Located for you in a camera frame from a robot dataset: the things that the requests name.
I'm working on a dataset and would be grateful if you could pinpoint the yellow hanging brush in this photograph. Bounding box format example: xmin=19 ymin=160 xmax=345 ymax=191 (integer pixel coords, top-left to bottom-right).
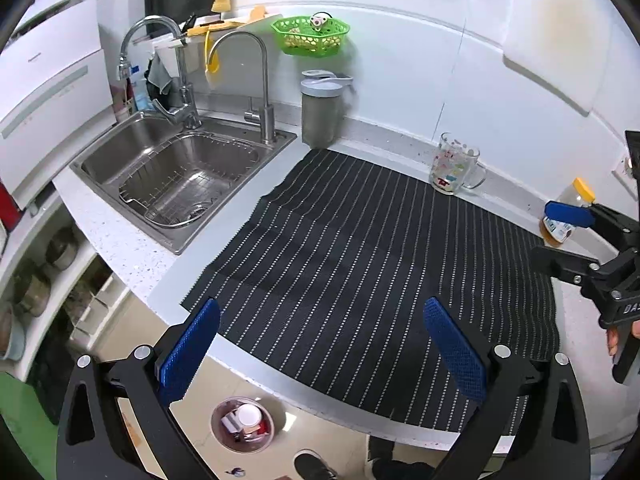
xmin=202 ymin=27 xmax=224 ymax=87

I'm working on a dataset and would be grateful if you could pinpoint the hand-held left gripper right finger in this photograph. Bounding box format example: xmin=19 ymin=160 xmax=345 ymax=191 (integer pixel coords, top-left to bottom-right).
xmin=424 ymin=297 xmax=591 ymax=480

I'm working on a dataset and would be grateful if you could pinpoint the metal pot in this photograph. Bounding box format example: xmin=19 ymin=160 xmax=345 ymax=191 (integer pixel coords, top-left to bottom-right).
xmin=12 ymin=260 xmax=53 ymax=317

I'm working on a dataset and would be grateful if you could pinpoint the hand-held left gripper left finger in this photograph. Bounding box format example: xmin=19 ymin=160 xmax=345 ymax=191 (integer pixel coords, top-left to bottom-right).
xmin=57 ymin=299 xmax=222 ymax=480

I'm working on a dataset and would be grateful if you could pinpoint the chrome mixer faucet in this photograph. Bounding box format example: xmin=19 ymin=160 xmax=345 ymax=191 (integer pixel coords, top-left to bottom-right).
xmin=116 ymin=16 xmax=203 ymax=131

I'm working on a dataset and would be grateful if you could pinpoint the white countertop appliance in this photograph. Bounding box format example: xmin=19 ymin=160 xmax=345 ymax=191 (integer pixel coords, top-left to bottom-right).
xmin=0 ymin=0 xmax=118 ymax=211

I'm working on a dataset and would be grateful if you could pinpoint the person's right leg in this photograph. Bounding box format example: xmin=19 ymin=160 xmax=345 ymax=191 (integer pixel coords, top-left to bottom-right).
xmin=367 ymin=454 xmax=437 ymax=480

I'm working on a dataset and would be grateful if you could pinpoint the clear round trash bin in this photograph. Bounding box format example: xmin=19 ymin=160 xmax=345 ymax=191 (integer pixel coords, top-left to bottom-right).
xmin=210 ymin=397 xmax=276 ymax=455

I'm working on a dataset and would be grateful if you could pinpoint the grey hanging cloth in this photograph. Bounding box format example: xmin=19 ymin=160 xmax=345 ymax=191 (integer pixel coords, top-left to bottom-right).
xmin=146 ymin=52 xmax=181 ymax=104

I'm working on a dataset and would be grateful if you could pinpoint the grey container with lid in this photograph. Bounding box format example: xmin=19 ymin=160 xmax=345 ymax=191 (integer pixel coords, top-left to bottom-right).
xmin=300 ymin=69 xmax=355 ymax=150

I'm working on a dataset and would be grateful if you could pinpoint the clear jar with yellow lid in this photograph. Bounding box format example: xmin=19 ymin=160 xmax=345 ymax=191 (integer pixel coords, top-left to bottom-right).
xmin=539 ymin=177 xmax=597 ymax=249

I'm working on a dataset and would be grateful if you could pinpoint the black striped mat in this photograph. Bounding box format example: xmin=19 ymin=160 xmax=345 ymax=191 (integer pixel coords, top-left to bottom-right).
xmin=181 ymin=147 xmax=561 ymax=433

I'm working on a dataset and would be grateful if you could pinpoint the person's left shoe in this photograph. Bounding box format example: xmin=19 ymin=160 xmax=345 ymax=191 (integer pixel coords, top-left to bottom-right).
xmin=293 ymin=450 xmax=337 ymax=480

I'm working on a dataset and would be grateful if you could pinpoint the pink bottle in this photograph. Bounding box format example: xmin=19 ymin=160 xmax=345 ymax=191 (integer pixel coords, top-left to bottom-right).
xmin=112 ymin=80 xmax=138 ymax=122

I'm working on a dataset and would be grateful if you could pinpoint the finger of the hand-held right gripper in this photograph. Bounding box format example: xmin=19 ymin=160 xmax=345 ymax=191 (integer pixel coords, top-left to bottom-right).
xmin=545 ymin=201 xmax=640 ymax=252
xmin=531 ymin=245 xmax=602 ymax=287

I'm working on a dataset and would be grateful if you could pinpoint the green base cabinet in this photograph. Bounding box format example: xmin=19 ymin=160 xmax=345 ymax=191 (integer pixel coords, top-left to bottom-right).
xmin=0 ymin=372 xmax=58 ymax=480

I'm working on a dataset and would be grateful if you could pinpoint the wire sink drainer basket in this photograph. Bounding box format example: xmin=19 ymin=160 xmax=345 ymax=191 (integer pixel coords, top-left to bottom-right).
xmin=118 ymin=135 xmax=261 ymax=228

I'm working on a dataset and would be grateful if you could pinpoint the red kettle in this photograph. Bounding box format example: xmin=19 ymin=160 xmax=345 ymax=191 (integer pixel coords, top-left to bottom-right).
xmin=0 ymin=182 xmax=23 ymax=231

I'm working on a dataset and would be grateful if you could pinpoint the chrome gooseneck faucet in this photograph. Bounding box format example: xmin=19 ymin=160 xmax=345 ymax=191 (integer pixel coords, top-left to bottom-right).
xmin=206 ymin=31 xmax=277 ymax=145

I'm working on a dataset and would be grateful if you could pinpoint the green plastic basket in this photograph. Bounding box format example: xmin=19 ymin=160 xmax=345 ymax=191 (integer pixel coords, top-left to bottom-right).
xmin=271 ymin=11 xmax=351 ymax=57

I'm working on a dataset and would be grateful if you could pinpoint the light blue pot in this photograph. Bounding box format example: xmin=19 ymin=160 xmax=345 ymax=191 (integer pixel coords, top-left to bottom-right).
xmin=0 ymin=305 xmax=26 ymax=361

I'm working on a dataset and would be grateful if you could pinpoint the printed glass mug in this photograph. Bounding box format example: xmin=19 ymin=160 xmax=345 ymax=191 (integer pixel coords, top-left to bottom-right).
xmin=429 ymin=132 xmax=488 ymax=197

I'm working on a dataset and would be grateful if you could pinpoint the yellow cloth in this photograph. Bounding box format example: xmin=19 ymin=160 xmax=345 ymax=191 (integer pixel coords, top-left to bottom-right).
xmin=187 ymin=5 xmax=269 ymax=39

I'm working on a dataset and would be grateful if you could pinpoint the white storage bin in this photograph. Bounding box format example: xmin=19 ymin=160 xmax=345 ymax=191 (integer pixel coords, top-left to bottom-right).
xmin=91 ymin=271 xmax=127 ymax=312
xmin=69 ymin=299 xmax=102 ymax=339

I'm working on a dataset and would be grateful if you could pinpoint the stainless steel sink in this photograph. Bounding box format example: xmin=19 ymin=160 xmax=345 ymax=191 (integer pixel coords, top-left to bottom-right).
xmin=70 ymin=110 xmax=298 ymax=256

